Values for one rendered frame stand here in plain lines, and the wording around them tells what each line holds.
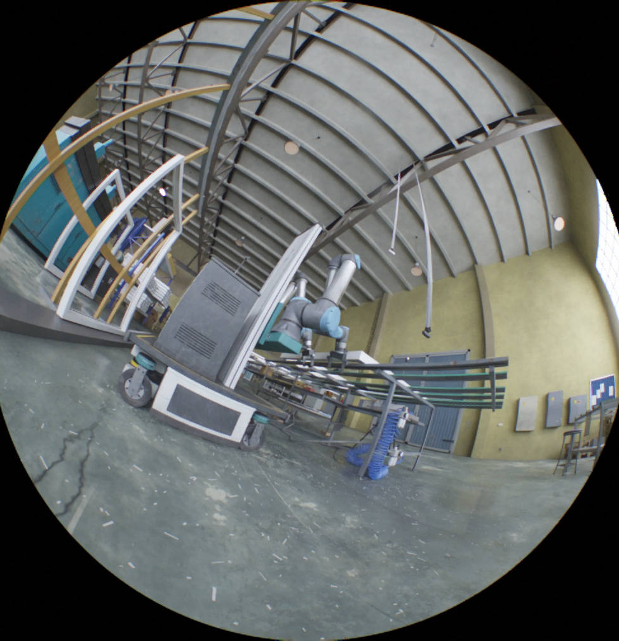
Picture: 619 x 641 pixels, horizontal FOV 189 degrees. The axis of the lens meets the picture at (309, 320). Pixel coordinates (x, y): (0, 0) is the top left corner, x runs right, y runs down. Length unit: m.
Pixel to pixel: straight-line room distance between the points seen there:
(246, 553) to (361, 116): 8.51
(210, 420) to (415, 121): 8.36
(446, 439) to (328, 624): 7.43
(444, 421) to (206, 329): 7.62
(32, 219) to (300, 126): 8.30
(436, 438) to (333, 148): 11.50
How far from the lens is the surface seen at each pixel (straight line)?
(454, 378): 1.37
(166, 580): 0.47
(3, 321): 0.98
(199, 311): 0.93
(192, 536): 0.55
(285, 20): 7.41
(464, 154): 6.17
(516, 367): 8.05
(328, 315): 1.01
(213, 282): 0.97
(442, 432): 7.76
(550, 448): 7.90
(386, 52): 8.48
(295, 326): 1.08
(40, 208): 2.84
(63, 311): 1.41
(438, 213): 8.95
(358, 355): 1.46
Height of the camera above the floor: 0.43
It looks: 23 degrees up
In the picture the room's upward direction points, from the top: 24 degrees clockwise
